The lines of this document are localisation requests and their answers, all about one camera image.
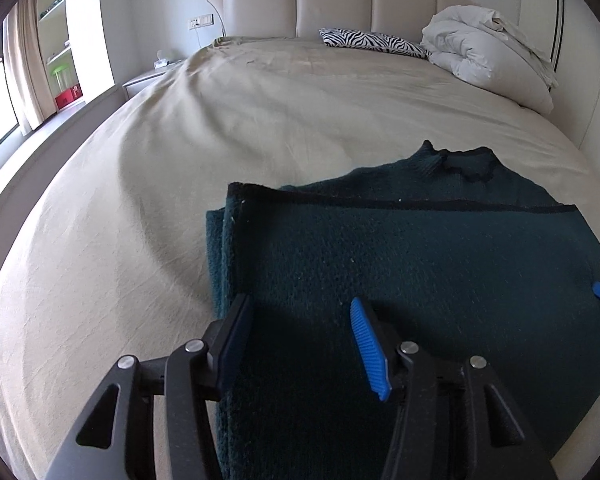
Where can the red box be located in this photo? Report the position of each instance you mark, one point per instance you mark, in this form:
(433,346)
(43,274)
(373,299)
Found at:
(68,96)

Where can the tissue box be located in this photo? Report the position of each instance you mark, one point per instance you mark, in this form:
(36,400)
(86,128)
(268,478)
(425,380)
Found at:
(162,60)

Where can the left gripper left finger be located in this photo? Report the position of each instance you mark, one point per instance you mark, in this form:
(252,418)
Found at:
(113,436)

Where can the wall power socket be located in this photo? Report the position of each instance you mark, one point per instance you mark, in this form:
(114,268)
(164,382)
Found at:
(201,21)

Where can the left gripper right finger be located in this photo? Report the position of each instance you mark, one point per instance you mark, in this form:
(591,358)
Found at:
(454,420)

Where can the white wall shelf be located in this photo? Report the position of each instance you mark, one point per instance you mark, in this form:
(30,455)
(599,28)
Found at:
(53,37)

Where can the zebra print pillow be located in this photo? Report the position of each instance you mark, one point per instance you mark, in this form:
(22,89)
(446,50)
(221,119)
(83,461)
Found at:
(336,37)

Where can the white wardrobe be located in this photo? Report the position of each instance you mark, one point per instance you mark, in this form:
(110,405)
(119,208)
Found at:
(568,31)

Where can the green lidded container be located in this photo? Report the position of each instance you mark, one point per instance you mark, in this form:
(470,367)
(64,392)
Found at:
(64,77)

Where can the beige curtain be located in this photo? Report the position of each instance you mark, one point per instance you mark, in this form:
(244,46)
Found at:
(24,67)

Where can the beige bed sheet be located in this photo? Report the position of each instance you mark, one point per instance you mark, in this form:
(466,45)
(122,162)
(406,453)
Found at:
(112,260)

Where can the white nightstand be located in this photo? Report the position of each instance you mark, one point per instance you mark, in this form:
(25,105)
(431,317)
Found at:
(137,84)

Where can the white folded duvet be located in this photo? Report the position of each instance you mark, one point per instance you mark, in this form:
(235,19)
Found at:
(482,47)

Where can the dark green knit sweater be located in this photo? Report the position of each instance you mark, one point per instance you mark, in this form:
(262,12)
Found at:
(457,252)

